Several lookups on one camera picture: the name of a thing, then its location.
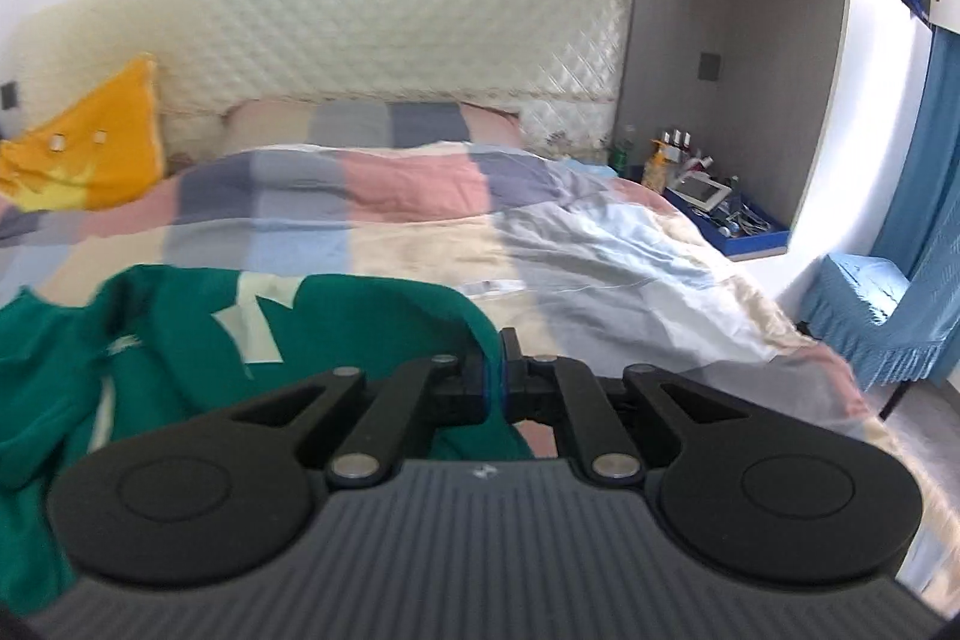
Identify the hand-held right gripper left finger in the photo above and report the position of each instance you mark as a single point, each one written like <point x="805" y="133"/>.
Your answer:
<point x="484" y="392"/>

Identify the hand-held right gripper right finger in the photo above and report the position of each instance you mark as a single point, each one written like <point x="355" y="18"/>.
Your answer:
<point x="514" y="385"/>

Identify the green jacket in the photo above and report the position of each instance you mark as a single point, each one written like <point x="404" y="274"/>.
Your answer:
<point x="337" y="325"/>

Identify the patchwork quilt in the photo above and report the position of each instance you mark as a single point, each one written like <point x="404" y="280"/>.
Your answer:
<point x="600" y="250"/>

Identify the green bottle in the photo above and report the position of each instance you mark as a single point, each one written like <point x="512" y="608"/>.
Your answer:
<point x="624" y="154"/>

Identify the white tablet device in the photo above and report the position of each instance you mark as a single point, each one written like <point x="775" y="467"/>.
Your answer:
<point x="701" y="190"/>

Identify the blue tray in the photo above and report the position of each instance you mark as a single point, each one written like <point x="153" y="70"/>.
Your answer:
<point x="750" y="242"/>

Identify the small cosmetic bottle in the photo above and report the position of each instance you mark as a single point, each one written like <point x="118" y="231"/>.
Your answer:
<point x="675" y="144"/>
<point x="686" y="145"/>

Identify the patchwork pillow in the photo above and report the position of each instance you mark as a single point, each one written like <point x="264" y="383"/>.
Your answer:
<point x="360" y="123"/>

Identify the blue fringed chair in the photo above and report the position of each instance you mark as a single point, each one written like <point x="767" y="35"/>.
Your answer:
<point x="862" y="310"/>

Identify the cream quilted headboard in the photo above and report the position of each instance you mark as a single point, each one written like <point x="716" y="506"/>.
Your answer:
<point x="375" y="25"/>

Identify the yellow crown pillow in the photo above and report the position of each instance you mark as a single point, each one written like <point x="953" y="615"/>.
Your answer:
<point x="105" y="160"/>

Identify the grey wardrobe unit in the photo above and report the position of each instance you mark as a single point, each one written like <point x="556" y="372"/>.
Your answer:
<point x="765" y="10"/>

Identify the blue curtain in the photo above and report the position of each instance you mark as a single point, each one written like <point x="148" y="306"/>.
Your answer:
<point x="926" y="160"/>

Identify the dark wall switch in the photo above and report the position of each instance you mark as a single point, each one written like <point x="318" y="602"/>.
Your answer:
<point x="710" y="66"/>

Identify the dark wall socket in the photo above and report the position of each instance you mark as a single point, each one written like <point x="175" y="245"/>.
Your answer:
<point x="9" y="96"/>

